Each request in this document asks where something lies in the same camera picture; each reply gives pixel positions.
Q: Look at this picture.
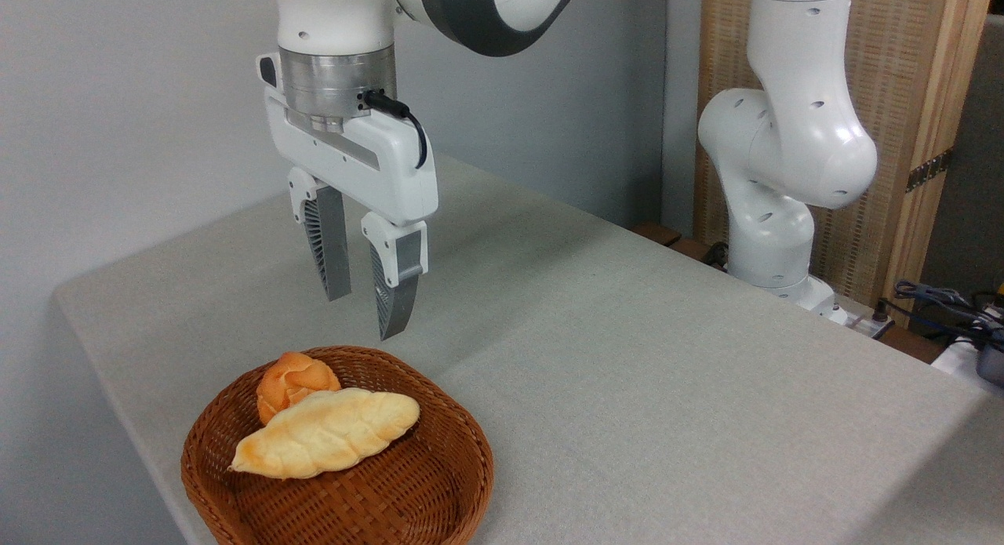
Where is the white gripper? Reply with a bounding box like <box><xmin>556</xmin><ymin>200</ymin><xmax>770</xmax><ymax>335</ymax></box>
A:
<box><xmin>256</xmin><ymin>53</ymin><xmax>438</xmax><ymax>340</ymax></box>

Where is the wooden rattan folding screen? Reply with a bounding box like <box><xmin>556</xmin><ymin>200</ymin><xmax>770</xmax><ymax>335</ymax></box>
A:
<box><xmin>693</xmin><ymin>0</ymin><xmax>995</xmax><ymax>326</ymax></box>

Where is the brown wicker basket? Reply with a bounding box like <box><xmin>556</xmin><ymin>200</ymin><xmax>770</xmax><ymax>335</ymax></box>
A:
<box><xmin>180</xmin><ymin>346</ymin><xmax>495</xmax><ymax>545</ymax></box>

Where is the dark metal screen hinge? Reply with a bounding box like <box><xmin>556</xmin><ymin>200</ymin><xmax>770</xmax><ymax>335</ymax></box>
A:
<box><xmin>906</xmin><ymin>147</ymin><xmax>955</xmax><ymax>193</ymax></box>

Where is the round orange bread roll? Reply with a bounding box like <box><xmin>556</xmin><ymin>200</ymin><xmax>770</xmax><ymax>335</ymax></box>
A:
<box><xmin>256</xmin><ymin>351</ymin><xmax>342</xmax><ymax>426</ymax></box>

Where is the long pale bread loaf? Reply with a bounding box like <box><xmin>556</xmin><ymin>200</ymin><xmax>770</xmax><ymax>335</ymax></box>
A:
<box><xmin>228</xmin><ymin>387</ymin><xmax>421</xmax><ymax>480</ymax></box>

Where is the blue cable bundle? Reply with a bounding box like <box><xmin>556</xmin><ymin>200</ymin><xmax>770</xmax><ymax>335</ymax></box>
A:
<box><xmin>893</xmin><ymin>280</ymin><xmax>1004</xmax><ymax>346</ymax></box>

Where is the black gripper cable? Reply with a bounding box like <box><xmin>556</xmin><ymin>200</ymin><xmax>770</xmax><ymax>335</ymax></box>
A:
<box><xmin>362</xmin><ymin>89</ymin><xmax>429</xmax><ymax>169</ymax></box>

